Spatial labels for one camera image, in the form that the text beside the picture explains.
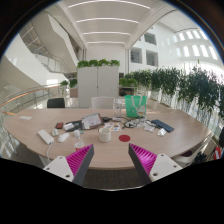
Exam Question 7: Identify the flat round red coaster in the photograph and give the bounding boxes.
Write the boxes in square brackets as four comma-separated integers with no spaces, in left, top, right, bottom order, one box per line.
[118,134,131,143]

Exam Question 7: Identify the wooden planter with plants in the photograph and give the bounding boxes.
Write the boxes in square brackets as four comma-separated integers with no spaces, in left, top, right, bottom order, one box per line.
[118,77,139,96]

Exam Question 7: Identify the white chair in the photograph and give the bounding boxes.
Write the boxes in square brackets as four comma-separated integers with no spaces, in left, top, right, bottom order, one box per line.
[173,141,209,168]
[90,96,115,110]

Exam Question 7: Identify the open printed booklet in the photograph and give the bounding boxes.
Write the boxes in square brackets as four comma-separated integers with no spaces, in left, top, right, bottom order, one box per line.
[80,112,104,130]

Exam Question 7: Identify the tall clear white-lidded bottle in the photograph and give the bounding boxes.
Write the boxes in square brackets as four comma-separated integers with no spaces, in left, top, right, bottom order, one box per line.
[113,97,124,118]

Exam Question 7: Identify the ceiling light strips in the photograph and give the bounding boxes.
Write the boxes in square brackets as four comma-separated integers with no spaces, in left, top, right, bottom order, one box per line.
[68,0,152,46]

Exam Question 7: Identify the black flat folder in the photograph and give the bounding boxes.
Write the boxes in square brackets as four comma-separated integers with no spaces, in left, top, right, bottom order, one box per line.
[64,119,84,132]

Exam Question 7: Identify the black chair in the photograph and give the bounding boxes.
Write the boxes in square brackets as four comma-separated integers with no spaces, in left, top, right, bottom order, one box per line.
[46,97,66,109]

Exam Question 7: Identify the small white card box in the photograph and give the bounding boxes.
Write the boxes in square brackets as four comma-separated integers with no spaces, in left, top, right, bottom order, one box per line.
[143,124,156,133]

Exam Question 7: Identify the glass balustrade with wooden rail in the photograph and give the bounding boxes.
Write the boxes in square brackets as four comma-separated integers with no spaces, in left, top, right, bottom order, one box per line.
[0,83,63,116]

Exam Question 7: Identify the white wrapped packet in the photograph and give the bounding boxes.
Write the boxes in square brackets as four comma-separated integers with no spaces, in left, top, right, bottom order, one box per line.
[63,122,75,131]

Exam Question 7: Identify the white grid-pattern mug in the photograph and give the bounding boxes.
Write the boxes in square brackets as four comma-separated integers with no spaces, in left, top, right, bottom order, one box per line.
[98,127,112,144]

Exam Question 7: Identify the green hedge plant row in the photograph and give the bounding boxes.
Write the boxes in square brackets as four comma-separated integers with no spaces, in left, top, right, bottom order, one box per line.
[133,64,224,121]

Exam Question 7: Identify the white computer mouse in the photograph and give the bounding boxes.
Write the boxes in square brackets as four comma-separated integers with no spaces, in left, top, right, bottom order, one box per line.
[57,132,70,144]

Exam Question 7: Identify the white cabinet with plants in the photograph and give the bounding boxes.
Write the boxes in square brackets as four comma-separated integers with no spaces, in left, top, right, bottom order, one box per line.
[76,58,121,108]

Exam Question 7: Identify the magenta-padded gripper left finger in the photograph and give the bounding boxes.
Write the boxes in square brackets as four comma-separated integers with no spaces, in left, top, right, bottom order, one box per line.
[42,143,95,187]

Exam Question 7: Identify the clear red-labelled water bottle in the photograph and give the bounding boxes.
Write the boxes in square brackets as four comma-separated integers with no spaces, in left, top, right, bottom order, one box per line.
[73,129,86,153]

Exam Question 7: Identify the potted green plants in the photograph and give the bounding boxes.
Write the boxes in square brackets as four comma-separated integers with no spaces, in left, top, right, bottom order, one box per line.
[59,78,78,89]

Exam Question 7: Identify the white power strip cable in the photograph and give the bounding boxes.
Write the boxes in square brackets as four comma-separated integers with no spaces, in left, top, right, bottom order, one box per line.
[45,142,54,163]

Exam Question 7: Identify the white power strip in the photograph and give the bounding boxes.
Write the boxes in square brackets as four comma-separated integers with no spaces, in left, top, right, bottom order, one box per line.
[37,129,55,145]

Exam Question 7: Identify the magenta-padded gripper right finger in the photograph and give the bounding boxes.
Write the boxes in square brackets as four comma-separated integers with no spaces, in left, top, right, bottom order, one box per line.
[128,143,184,186]

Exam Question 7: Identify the colourful sticker sheet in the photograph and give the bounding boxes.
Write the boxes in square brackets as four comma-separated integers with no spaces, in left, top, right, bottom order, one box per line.
[103,122,123,132]

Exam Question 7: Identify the black cable bundle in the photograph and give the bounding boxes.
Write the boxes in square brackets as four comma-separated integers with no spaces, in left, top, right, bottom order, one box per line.
[121,116,158,129]

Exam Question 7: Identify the green tote bag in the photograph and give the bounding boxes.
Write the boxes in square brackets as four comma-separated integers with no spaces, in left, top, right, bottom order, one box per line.
[124,94,148,118]

